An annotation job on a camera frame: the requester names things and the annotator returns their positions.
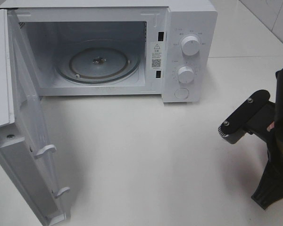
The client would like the white microwave door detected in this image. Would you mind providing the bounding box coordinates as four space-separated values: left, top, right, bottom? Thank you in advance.
0 9 69 226

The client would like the glass microwave turntable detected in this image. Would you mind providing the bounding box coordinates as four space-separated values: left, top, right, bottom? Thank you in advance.
55 39 145 84

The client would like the white round door button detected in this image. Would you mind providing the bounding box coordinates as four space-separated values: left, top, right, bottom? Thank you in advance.
175 88 189 100

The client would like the white microwave oven body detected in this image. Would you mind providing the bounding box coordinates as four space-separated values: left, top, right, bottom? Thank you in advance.
0 0 217 103

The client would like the white warning label sticker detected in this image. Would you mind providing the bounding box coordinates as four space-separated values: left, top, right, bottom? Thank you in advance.
150 41 165 70

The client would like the white lower timer knob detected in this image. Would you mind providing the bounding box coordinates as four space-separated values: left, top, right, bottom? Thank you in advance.
177 66 195 84

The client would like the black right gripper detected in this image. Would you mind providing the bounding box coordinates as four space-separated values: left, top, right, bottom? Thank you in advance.
266 69 283 170

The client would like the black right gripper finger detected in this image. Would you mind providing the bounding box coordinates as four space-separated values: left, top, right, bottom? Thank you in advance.
251 162 283 209

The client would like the white upper power knob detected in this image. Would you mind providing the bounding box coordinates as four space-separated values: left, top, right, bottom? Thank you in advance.
180 34 201 56

